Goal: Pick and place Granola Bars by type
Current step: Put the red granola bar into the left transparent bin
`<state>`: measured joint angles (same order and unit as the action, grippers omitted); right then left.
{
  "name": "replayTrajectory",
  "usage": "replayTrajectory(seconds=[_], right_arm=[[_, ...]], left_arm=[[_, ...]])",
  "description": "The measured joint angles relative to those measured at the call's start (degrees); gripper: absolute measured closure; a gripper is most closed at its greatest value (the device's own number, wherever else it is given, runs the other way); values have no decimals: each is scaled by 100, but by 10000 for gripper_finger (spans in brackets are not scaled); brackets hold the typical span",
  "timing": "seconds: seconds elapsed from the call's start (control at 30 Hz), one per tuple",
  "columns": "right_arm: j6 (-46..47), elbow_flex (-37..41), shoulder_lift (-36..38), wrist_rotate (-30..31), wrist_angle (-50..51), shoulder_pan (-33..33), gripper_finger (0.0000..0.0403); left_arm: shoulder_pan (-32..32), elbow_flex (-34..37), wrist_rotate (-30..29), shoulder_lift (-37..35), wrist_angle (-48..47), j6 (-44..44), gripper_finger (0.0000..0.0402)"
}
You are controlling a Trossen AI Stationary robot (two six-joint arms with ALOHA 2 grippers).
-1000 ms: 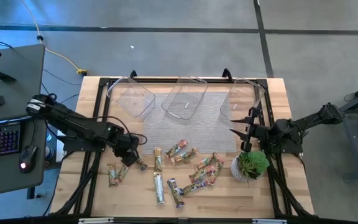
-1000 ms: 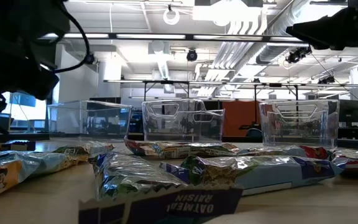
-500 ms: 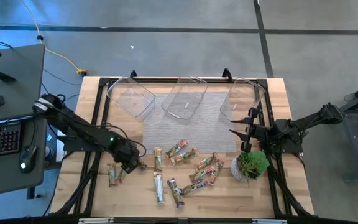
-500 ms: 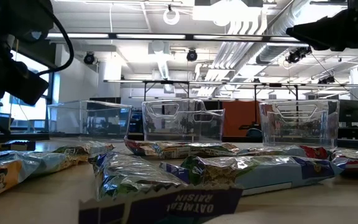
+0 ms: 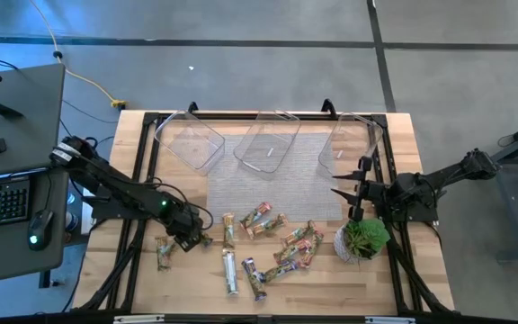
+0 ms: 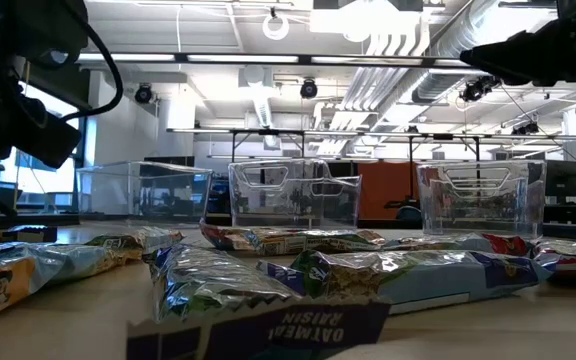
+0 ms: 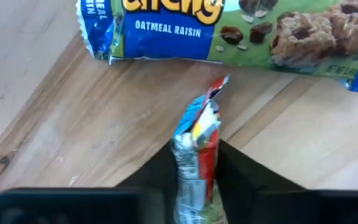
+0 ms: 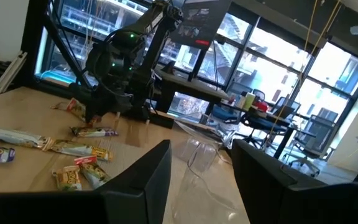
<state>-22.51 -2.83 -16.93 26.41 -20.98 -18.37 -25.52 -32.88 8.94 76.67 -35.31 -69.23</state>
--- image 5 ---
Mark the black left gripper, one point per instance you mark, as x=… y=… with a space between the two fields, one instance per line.
x=187 y=220

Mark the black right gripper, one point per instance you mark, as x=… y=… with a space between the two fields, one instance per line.
x=376 y=192

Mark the red-ended granola bar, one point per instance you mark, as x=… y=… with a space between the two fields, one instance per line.
x=297 y=235
x=312 y=249
x=291 y=252

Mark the purple oatmeal raisin granola bar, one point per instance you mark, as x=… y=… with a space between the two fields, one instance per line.
x=254 y=279

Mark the clear plastic bin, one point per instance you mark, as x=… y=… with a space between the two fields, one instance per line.
x=265 y=144
x=187 y=144
x=344 y=139

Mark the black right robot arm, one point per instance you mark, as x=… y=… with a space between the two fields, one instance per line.
x=448 y=173

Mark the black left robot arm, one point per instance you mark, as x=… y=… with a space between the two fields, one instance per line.
x=106 y=173

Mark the potted green succulent plant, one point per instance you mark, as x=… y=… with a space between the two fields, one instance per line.
x=364 y=236

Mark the grey woven placemat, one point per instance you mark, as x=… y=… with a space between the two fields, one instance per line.
x=286 y=198

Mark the black table clamp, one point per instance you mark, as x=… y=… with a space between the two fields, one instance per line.
x=192 y=107
x=328 y=108

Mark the black computer mouse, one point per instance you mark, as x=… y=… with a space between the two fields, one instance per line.
x=41 y=227

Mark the grey desk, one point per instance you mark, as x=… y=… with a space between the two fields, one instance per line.
x=16 y=99

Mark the small black block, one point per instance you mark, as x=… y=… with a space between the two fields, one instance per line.
x=7 y=110

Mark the black aluminium table frame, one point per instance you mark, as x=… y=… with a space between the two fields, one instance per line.
x=308 y=116

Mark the silver edge bracket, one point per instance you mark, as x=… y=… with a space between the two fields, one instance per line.
x=138 y=319
x=389 y=320

